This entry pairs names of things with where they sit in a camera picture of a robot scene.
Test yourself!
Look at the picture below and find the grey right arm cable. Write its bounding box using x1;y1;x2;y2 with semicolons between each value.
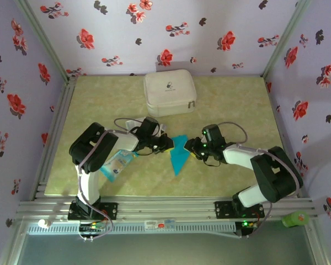
217;121;304;240

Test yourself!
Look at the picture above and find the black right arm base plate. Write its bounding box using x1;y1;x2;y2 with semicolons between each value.
214;200;265;220

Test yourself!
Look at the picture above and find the thin black right gripper cable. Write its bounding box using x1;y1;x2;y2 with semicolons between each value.
202;157;223;167

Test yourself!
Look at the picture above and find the green bottle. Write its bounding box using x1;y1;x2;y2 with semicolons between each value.
281;210;310;229

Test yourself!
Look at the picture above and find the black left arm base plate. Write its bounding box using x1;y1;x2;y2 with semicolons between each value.
68;202;119;221

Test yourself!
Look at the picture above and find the white zippered pouch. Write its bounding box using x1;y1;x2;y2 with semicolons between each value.
143;68;198;118

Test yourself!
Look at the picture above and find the grey slotted cable duct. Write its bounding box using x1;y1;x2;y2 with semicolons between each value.
26;222;237;235

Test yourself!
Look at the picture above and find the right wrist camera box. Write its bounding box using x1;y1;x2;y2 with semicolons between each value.
201;124;223;144

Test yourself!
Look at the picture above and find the white label sticker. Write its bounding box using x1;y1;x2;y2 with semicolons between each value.
145;220;176;230

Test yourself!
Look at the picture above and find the aluminium side rail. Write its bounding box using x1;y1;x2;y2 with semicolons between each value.
263;77;311;198
30;77;78;200

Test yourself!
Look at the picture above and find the aluminium frame post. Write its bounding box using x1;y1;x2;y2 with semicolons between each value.
13;0;78;81
260;0;312;78

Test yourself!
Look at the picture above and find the blue snack packet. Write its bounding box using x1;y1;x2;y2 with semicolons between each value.
99;149;138;183

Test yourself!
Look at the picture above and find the blue paper sheet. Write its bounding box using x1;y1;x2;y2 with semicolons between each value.
169;134;190;177

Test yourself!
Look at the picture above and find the aluminium frame rail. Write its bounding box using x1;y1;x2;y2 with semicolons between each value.
15;197;329;221

